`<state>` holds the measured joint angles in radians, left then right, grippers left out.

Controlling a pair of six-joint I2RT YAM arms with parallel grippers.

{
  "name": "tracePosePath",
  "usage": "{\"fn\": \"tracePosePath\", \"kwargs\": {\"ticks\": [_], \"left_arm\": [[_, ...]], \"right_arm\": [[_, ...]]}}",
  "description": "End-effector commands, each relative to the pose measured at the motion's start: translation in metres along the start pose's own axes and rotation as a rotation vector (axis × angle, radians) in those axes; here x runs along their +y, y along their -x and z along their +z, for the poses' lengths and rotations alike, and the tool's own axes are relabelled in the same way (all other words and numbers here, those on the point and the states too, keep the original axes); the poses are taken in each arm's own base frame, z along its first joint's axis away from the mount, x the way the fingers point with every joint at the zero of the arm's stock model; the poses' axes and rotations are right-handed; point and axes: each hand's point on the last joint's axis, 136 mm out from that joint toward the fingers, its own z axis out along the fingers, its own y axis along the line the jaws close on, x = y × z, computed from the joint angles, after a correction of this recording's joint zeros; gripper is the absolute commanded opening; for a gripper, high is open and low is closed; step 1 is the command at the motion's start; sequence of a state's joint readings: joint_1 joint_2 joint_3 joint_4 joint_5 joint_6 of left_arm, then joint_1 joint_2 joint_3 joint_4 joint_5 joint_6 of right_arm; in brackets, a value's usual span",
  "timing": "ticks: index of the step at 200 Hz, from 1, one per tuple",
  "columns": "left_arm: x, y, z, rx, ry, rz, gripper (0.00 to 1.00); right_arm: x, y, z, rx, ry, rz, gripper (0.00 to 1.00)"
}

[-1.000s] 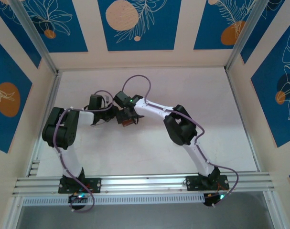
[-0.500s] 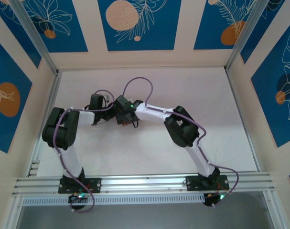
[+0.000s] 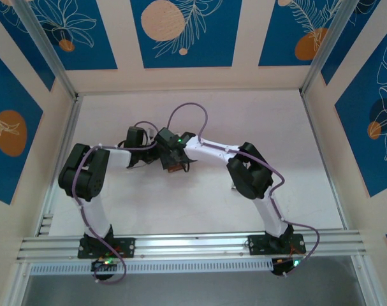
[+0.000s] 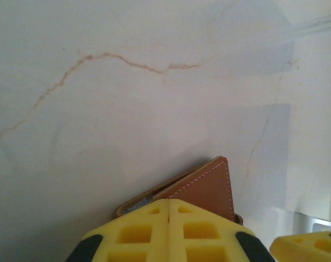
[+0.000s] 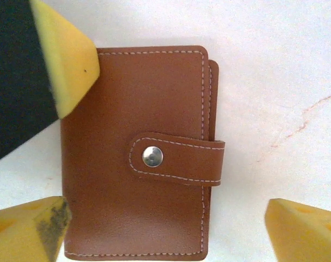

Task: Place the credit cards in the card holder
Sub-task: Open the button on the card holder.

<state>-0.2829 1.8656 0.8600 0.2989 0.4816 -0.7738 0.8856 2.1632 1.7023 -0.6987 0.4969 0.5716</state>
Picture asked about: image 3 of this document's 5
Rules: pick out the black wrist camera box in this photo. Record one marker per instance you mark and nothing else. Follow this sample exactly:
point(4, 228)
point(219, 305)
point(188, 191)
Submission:
point(165, 137)
point(135, 136)

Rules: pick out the aluminium mounting rail beam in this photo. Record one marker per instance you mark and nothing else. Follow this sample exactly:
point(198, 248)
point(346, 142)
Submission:
point(193, 243)

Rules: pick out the blue floral wall panel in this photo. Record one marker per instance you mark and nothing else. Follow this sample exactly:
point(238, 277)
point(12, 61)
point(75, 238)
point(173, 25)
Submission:
point(212, 38)
point(349, 54)
point(21, 57)
point(282, 32)
point(359, 143)
point(84, 38)
point(8, 95)

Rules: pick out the black controller board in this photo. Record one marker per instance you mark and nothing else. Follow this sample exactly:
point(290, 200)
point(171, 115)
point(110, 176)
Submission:
point(284, 266)
point(104, 263)

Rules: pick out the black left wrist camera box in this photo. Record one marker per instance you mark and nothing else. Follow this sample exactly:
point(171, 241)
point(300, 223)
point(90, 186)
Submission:
point(135, 136)

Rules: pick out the aluminium frame post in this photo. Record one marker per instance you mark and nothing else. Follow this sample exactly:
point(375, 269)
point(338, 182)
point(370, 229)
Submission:
point(43, 44)
point(333, 48)

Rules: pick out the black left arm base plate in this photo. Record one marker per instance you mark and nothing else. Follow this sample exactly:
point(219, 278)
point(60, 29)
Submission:
point(126, 247)

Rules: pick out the brown leather card holder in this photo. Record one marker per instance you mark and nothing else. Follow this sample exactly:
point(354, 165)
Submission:
point(175, 169)

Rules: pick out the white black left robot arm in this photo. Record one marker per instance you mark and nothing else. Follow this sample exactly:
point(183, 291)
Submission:
point(96, 213)

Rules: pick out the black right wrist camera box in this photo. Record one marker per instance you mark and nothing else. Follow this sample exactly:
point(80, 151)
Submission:
point(165, 137)

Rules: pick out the black right controller board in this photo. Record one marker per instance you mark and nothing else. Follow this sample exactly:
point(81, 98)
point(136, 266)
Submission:
point(284, 266)

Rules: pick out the black left controller board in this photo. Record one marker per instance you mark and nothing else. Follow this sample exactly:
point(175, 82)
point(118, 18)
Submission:
point(104, 263)

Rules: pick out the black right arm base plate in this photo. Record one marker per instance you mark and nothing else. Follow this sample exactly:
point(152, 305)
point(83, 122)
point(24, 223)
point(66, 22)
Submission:
point(257, 245)

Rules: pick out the aluminium table edge rail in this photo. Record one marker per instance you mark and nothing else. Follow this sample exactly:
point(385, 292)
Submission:
point(324, 159)
point(65, 143)

